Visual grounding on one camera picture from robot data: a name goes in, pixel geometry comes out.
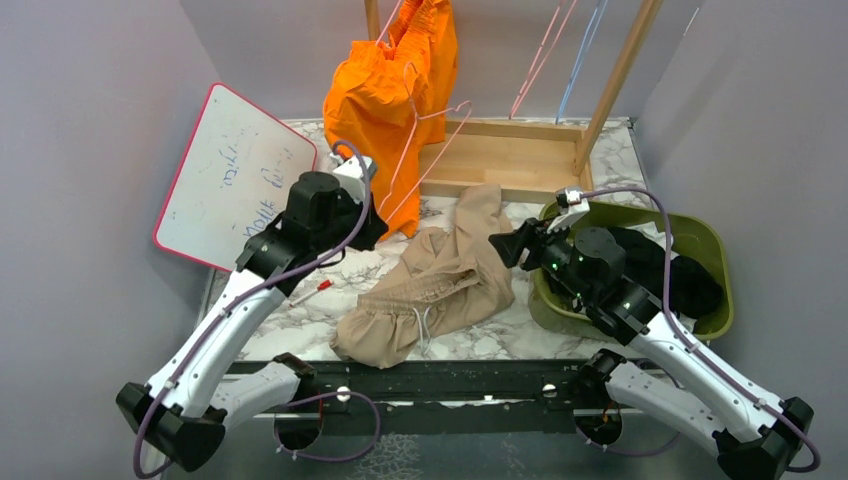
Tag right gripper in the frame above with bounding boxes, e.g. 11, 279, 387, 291
489, 213, 595, 303

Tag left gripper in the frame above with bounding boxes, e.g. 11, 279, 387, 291
313, 186, 390, 254

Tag beige garment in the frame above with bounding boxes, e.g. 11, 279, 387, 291
329, 184, 515, 369

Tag olive green plastic basket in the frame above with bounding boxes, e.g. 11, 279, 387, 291
528, 201, 734, 342

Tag orange shorts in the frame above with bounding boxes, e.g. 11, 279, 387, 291
323, 1, 459, 237

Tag white shorts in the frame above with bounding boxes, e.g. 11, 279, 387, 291
633, 222, 664, 239

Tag pink wire hanger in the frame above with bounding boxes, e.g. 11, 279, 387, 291
365, 0, 404, 45
508, 0, 579, 119
377, 62, 473, 236

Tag black shorts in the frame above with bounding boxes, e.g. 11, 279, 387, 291
607, 227, 724, 319

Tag blue wire hanger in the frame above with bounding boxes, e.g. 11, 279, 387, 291
555, 0, 609, 124

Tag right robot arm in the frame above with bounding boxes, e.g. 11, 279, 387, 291
489, 218, 813, 479

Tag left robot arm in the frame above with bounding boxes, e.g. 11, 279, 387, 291
116, 166, 387, 479

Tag red capped marker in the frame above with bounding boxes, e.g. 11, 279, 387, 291
289, 279, 333, 308

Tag wooden clothes rack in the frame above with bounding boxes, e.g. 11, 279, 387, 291
362, 0, 666, 205

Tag pink framed whiteboard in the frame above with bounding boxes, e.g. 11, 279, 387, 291
153, 83, 318, 271

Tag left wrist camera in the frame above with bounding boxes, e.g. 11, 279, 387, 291
328, 153, 377, 204

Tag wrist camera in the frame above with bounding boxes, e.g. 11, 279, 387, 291
328, 153, 377, 204
547, 186, 590, 234

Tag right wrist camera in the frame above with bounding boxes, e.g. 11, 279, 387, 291
547, 186, 590, 234

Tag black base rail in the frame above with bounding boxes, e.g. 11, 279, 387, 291
225, 358, 631, 439

